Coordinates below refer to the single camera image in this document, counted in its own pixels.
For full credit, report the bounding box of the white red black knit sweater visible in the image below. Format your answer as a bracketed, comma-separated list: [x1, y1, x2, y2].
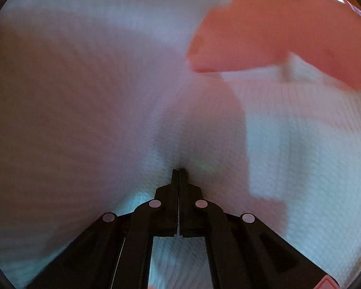
[0, 0, 361, 289]

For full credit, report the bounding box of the pink bed sheet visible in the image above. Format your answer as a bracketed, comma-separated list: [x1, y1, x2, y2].
[186, 0, 361, 91]

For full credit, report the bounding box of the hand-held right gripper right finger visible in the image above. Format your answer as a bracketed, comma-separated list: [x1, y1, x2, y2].
[179, 169, 341, 289]

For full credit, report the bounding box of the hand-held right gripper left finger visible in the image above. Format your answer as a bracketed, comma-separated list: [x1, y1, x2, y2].
[26, 169, 180, 289]

